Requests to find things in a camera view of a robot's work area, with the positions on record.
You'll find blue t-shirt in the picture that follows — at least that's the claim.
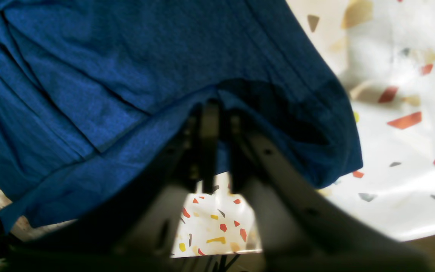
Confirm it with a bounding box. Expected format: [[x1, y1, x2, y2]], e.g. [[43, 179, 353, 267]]
[[0, 0, 363, 232]]

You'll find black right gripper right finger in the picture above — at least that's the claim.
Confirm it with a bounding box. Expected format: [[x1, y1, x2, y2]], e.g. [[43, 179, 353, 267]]
[[202, 100, 433, 272]]

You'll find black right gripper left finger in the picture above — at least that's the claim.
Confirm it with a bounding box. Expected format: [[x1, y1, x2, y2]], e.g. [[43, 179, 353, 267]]
[[1, 105, 203, 272]]

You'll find terrazzo patterned tablecloth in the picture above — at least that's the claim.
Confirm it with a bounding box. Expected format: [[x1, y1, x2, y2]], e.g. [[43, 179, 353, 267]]
[[0, 0, 435, 258]]

